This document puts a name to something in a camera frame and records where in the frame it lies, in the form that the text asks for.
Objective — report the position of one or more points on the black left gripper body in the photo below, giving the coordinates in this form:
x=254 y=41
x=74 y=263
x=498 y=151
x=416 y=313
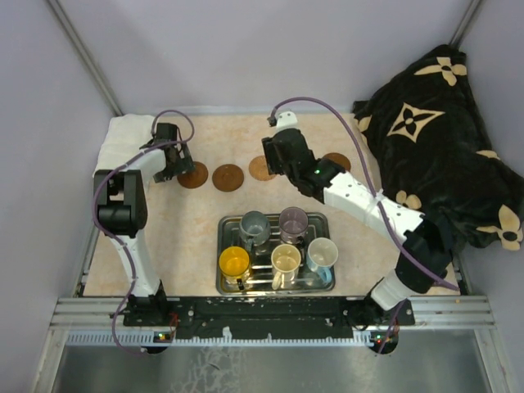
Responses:
x=178 y=167

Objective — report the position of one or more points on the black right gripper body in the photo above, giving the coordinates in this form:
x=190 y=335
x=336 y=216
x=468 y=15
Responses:
x=274 y=165

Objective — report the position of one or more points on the tan woven coaster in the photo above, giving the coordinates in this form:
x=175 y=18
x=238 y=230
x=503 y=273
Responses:
x=258 y=169

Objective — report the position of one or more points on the dark brown wooden coaster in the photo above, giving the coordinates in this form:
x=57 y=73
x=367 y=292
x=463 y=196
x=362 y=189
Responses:
x=339 y=159

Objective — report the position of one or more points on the reddish brown wooden coaster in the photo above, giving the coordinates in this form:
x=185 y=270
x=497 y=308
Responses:
x=228 y=178

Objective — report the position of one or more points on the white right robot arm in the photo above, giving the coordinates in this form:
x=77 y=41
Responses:
x=425 y=241

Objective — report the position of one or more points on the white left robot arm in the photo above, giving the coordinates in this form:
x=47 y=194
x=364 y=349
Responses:
x=125 y=165

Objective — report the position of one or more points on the purple translucent cup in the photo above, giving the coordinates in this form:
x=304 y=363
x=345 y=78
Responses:
x=293 y=224

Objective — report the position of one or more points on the white folded cloth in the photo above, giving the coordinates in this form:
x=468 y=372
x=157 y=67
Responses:
x=124 y=138

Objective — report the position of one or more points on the grey mug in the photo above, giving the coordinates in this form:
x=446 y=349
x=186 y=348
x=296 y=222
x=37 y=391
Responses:
x=254 y=229

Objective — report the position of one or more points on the white and blue mug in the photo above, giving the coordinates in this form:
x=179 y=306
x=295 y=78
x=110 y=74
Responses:
x=322 y=253

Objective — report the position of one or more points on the cream mug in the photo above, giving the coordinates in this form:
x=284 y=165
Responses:
x=285 y=261

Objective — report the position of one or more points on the yellow mug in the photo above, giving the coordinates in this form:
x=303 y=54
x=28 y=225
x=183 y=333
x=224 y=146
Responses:
x=235 y=266

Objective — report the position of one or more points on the black floral blanket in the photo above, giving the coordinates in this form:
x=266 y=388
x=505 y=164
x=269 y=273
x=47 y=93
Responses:
x=427 y=135

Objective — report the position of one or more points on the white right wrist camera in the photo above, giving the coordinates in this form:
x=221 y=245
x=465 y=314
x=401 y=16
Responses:
x=286 y=120

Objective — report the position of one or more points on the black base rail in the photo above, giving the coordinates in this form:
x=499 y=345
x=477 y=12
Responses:
x=258 y=318

